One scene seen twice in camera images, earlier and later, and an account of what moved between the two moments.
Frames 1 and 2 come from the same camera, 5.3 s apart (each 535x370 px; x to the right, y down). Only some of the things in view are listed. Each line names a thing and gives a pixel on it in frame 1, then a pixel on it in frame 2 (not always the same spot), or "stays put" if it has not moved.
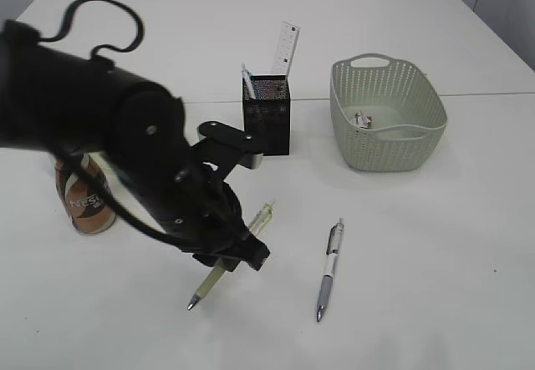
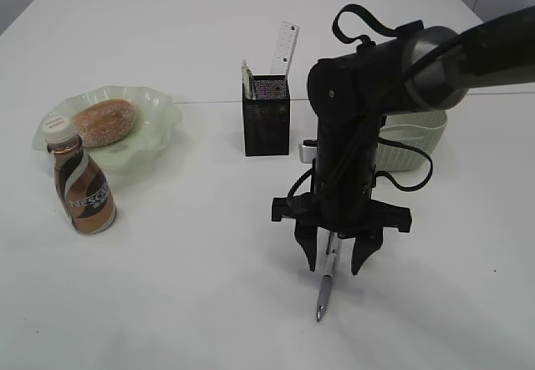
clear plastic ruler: (287, 43) stays put
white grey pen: (335, 237) stays put
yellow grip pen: (209, 286) → (246, 79)
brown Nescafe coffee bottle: (90, 211) stays put
